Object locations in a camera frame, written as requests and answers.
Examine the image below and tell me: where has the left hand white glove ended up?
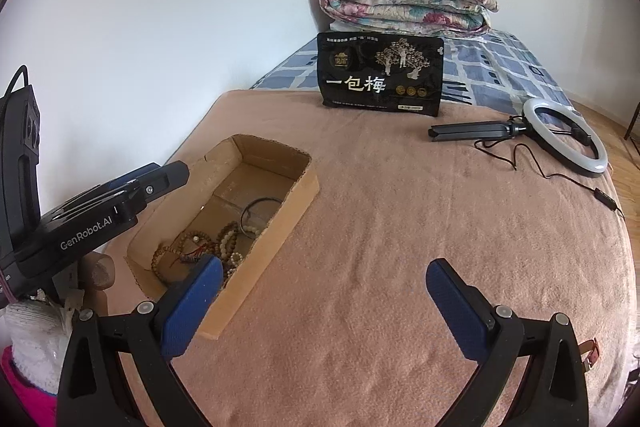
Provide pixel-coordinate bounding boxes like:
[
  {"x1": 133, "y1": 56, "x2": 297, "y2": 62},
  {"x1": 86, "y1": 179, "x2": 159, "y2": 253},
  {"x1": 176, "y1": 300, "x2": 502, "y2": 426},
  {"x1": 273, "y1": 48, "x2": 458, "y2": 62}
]
[{"x1": 0, "y1": 250, "x2": 120, "y2": 427}]

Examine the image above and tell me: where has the brown wooden bead mala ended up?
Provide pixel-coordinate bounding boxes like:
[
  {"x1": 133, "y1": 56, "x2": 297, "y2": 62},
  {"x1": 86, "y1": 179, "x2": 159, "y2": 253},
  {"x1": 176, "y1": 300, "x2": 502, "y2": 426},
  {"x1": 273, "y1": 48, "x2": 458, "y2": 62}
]
[{"x1": 151, "y1": 221, "x2": 245, "y2": 286}]

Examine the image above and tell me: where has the cardboard box tray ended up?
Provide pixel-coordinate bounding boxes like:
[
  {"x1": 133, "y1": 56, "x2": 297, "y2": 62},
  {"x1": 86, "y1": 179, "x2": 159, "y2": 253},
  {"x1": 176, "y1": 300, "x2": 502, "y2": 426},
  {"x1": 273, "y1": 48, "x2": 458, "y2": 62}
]
[{"x1": 126, "y1": 134, "x2": 319, "y2": 339}]

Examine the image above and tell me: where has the pink bed blanket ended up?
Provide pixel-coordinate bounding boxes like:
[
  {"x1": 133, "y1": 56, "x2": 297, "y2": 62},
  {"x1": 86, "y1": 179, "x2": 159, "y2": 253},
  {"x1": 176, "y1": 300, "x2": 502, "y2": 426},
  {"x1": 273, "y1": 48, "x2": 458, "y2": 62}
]
[{"x1": 175, "y1": 91, "x2": 636, "y2": 426}]

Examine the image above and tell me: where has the black folded tripod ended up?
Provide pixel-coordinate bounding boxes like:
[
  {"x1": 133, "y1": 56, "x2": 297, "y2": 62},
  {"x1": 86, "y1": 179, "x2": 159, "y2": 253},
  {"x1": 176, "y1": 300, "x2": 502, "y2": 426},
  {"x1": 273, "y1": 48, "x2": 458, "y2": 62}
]
[{"x1": 428, "y1": 119, "x2": 528, "y2": 142}]

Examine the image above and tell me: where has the blue checked bed sheet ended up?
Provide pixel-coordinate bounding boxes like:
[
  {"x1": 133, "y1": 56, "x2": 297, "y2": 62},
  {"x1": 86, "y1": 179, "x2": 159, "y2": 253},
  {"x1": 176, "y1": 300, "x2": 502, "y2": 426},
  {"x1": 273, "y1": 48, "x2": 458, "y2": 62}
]
[{"x1": 253, "y1": 29, "x2": 572, "y2": 115}]

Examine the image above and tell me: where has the black snack bag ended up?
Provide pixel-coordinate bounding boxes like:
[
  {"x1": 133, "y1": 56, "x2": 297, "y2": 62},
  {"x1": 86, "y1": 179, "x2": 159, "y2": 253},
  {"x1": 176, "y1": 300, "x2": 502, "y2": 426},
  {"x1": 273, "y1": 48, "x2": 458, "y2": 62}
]
[{"x1": 316, "y1": 31, "x2": 445, "y2": 117}]

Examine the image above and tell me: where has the black bangle ring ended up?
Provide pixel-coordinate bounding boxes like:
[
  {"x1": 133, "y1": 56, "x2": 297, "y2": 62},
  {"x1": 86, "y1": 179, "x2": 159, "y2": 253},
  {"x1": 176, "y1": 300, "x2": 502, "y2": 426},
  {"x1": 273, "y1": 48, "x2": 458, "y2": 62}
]
[{"x1": 240, "y1": 198, "x2": 284, "y2": 238}]

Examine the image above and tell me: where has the red strap wristwatch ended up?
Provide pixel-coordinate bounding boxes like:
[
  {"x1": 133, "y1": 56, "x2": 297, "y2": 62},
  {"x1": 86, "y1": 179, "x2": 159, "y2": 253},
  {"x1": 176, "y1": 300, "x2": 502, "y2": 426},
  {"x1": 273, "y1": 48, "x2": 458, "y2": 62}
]
[{"x1": 578, "y1": 338, "x2": 600, "y2": 373}]

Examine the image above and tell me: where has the black ring light cable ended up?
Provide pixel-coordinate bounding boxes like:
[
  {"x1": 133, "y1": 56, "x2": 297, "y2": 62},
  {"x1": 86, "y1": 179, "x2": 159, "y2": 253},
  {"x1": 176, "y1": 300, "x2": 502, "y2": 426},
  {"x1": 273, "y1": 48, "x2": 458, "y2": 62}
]
[{"x1": 473, "y1": 141, "x2": 626, "y2": 220}]

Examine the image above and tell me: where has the white ring light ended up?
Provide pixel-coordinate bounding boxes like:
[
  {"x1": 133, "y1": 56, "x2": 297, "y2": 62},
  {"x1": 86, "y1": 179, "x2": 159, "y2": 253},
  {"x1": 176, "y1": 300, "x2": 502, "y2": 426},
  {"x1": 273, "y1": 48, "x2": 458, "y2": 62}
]
[{"x1": 522, "y1": 98, "x2": 608, "y2": 178}]

